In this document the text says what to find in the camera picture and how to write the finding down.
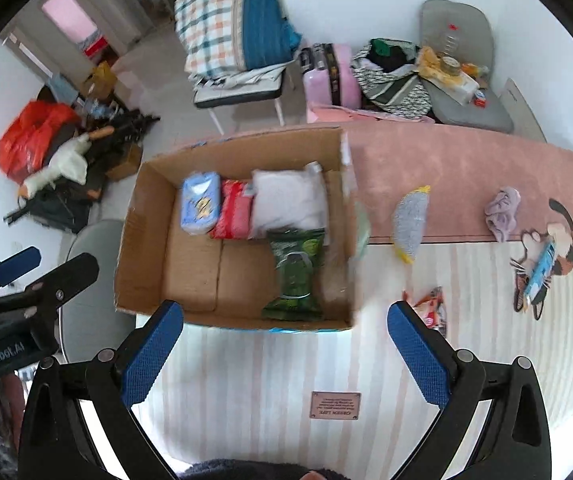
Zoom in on yellow-brown bag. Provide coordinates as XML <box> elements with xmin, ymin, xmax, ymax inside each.
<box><xmin>84</xmin><ymin>61</ymin><xmax>118</xmax><ymax>101</ymax></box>

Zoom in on black chair with white legs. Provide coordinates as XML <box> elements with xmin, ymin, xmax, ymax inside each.
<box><xmin>192</xmin><ymin>60</ymin><xmax>289</xmax><ymax>136</ymax></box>

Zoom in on pink blanket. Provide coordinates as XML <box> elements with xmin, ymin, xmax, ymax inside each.
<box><xmin>311</xmin><ymin>121</ymin><xmax>573</xmax><ymax>244</ymax></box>

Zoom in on pile of black equipment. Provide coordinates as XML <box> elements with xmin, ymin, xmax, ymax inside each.
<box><xmin>4</xmin><ymin>110</ymin><xmax>161</xmax><ymax>233</ymax></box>

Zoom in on cat-shaped mat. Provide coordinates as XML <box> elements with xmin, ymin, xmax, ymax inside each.
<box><xmin>510</xmin><ymin>198</ymin><xmax>573</xmax><ymax>320</ymax></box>

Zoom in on yellow plastic bag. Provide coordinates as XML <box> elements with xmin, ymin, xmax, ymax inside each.
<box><xmin>416</xmin><ymin>46</ymin><xmax>467</xmax><ymax>91</ymax></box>

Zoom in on red patterned packet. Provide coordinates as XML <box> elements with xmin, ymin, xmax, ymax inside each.
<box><xmin>210</xmin><ymin>179</ymin><xmax>256</xmax><ymax>241</ymax></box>

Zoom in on green patterned bag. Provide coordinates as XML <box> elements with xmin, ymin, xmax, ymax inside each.
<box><xmin>351</xmin><ymin>38</ymin><xmax>432</xmax><ymax>120</ymax></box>

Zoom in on white soft packet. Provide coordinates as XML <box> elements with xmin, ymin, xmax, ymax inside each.
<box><xmin>249</xmin><ymin>161</ymin><xmax>329</xmax><ymax>238</ymax></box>

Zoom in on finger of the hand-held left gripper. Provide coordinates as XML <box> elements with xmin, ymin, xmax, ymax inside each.
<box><xmin>0</xmin><ymin>252</ymin><xmax>100</xmax><ymax>333</ymax></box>
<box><xmin>0</xmin><ymin>246</ymin><xmax>42</xmax><ymax>306</ymax></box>

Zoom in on plaid quilt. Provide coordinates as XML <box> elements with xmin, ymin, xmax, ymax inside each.
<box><xmin>174</xmin><ymin>0</ymin><xmax>250</xmax><ymax>81</ymax></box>

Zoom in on grey flat board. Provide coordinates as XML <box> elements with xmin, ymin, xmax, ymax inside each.
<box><xmin>499</xmin><ymin>77</ymin><xmax>547</xmax><ymax>143</ymax></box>

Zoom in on grey padded chair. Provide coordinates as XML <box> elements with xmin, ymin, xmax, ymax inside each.
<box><xmin>419</xmin><ymin>0</ymin><xmax>514</xmax><ymax>135</ymax></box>

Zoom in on blue and white packet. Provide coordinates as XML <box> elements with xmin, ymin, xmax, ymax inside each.
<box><xmin>526</xmin><ymin>240</ymin><xmax>558</xmax><ymax>306</ymax></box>

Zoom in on small brown cardboard box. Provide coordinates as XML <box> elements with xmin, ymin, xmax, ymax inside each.
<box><xmin>106</xmin><ymin>142</ymin><xmax>144</xmax><ymax>181</ymax></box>

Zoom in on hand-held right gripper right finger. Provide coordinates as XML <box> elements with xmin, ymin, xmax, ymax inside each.
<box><xmin>386</xmin><ymin>301</ymin><xmax>552</xmax><ymax>480</ymax></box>

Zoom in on grey round stool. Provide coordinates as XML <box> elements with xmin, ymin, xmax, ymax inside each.
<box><xmin>59</xmin><ymin>220</ymin><xmax>137</xmax><ymax>363</ymax></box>

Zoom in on red plastic bag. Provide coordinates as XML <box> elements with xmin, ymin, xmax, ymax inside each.
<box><xmin>0</xmin><ymin>100</ymin><xmax>82</xmax><ymax>183</ymax></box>

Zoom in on blue folded blanket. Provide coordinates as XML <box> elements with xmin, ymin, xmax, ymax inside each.
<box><xmin>241</xmin><ymin>0</ymin><xmax>303</xmax><ymax>71</ymax></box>

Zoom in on green snack packet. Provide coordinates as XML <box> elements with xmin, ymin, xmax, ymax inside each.
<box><xmin>261</xmin><ymin>227</ymin><xmax>327</xmax><ymax>322</ymax></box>

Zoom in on orange snack packet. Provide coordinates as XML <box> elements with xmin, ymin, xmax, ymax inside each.
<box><xmin>403</xmin><ymin>286</ymin><xmax>448</xmax><ymax>338</ymax></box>

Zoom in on blue snack packet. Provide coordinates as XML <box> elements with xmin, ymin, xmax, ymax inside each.
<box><xmin>180</xmin><ymin>171</ymin><xmax>222</xmax><ymax>236</ymax></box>

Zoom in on grey yellow-edged cloth packet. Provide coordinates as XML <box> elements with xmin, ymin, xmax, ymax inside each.
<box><xmin>391</xmin><ymin>185</ymin><xmax>432</xmax><ymax>266</ymax></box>

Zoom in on purple crumpled cloth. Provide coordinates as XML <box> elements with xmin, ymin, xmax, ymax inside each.
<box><xmin>483</xmin><ymin>186</ymin><xmax>522</xmax><ymax>243</ymax></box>

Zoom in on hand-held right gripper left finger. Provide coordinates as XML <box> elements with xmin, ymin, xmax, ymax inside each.
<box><xmin>18</xmin><ymin>300</ymin><xmax>185</xmax><ymax>480</ymax></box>

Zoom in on pink suitcase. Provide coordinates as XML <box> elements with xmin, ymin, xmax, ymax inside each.
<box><xmin>302</xmin><ymin>42</ymin><xmax>362</xmax><ymax>123</ymax></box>

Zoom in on pink door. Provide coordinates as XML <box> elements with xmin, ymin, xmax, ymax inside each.
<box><xmin>41</xmin><ymin>0</ymin><xmax>100</xmax><ymax>46</ymax></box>

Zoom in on white goose plush toy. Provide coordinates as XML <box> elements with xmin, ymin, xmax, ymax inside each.
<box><xmin>19</xmin><ymin>127</ymin><xmax>117</xmax><ymax>198</ymax></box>

